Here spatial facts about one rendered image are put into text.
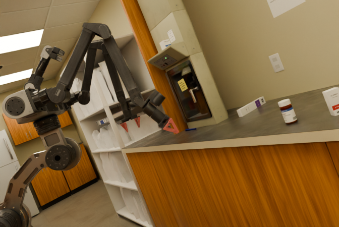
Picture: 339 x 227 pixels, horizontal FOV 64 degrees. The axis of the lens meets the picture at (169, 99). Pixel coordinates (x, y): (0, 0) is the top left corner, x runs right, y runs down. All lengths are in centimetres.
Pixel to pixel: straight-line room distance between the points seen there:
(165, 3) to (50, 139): 109
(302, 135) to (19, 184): 156
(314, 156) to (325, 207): 20
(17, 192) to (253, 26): 180
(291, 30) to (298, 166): 90
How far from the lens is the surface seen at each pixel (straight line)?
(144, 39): 207
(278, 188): 128
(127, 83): 136
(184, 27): 181
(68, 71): 142
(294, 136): 106
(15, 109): 148
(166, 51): 176
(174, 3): 185
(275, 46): 187
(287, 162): 118
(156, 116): 135
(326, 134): 101
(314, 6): 172
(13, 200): 196
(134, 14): 212
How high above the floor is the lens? 123
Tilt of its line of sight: 1 degrees down
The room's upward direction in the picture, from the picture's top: 22 degrees counter-clockwise
